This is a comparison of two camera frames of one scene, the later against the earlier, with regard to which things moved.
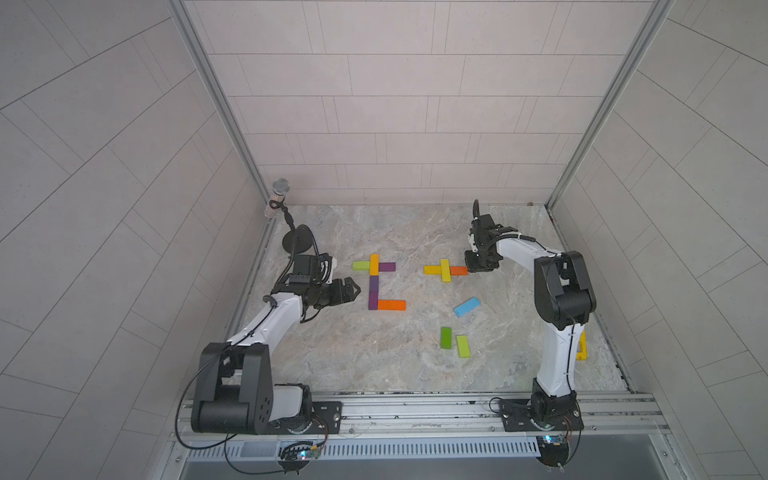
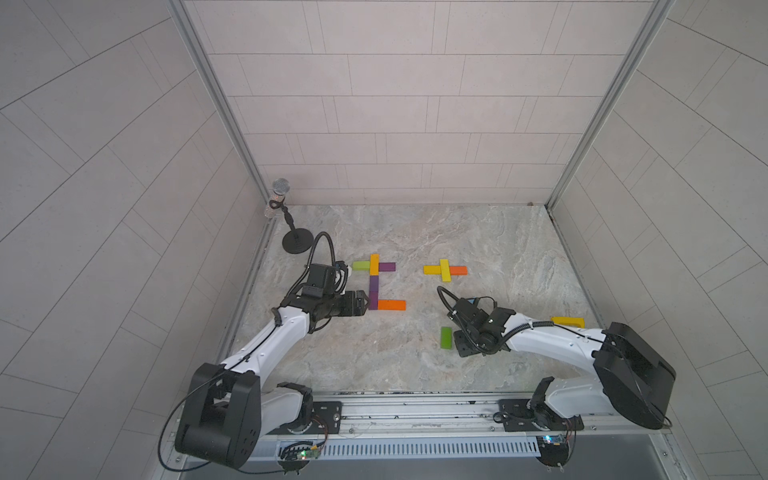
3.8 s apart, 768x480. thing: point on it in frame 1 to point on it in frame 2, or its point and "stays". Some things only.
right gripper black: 472,266 to 460,350
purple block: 373,298 stays
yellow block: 445,270 stays
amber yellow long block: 374,264 stays
